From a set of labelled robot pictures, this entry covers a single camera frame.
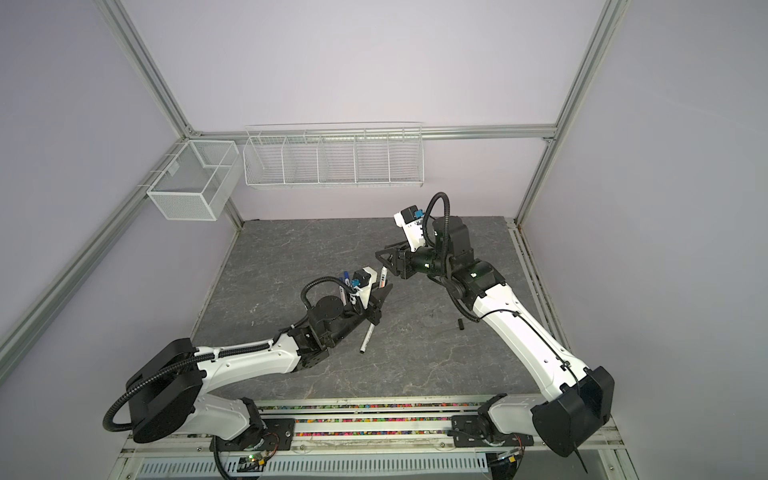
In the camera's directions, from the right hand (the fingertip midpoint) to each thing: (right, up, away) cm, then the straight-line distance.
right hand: (382, 254), depth 69 cm
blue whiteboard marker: (-14, -9, +36) cm, 40 cm away
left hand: (+2, -9, +5) cm, 10 cm away
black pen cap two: (+24, -23, +24) cm, 41 cm away
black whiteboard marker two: (-5, -26, +20) cm, 33 cm away
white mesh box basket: (-63, +23, +30) cm, 74 cm away
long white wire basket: (-17, +33, +29) cm, 47 cm away
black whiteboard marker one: (0, -6, +1) cm, 6 cm away
